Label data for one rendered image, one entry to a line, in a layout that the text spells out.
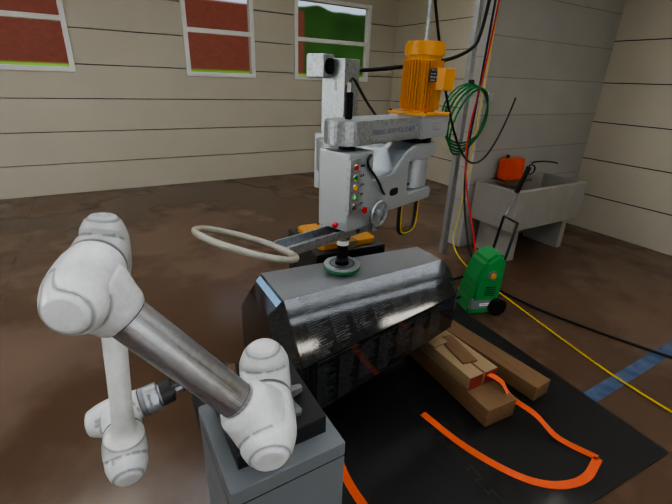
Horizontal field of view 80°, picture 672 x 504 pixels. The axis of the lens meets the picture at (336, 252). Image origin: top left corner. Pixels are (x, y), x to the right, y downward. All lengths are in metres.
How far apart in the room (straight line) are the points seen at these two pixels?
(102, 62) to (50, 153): 1.67
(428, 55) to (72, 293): 2.20
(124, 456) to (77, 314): 0.52
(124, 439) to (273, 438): 0.40
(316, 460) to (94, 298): 0.90
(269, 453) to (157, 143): 7.26
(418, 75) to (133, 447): 2.25
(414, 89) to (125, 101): 6.06
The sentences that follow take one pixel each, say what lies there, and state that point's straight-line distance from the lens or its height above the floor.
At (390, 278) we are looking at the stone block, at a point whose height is 0.84.
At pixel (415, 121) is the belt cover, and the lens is 2.49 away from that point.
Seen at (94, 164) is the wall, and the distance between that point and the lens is 8.06.
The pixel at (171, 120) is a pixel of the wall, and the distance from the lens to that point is 8.07.
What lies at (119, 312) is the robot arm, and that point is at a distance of 0.95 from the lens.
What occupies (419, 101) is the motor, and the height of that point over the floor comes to 1.82.
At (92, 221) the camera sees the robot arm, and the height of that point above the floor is 1.61.
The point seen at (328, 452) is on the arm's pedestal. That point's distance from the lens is 1.49.
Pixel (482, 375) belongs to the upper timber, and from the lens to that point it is 2.83.
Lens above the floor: 1.93
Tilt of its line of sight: 23 degrees down
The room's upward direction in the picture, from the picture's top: 2 degrees clockwise
